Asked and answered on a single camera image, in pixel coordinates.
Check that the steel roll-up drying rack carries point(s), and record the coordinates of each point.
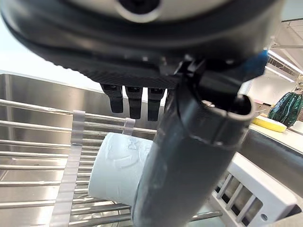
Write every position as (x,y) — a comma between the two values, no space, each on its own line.
(35,165)

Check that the stainless steel sink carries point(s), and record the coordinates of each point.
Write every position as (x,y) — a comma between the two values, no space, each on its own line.
(42,94)

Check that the white embossed cup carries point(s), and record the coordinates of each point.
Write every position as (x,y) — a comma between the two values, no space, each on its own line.
(116,170)

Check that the yellow sponge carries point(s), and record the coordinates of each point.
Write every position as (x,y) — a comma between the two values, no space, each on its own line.
(268,123)

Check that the white slotted drainer basket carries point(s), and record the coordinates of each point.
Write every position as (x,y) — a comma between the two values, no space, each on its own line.
(251,191)

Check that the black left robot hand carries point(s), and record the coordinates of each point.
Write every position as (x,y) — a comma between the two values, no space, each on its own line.
(151,59)

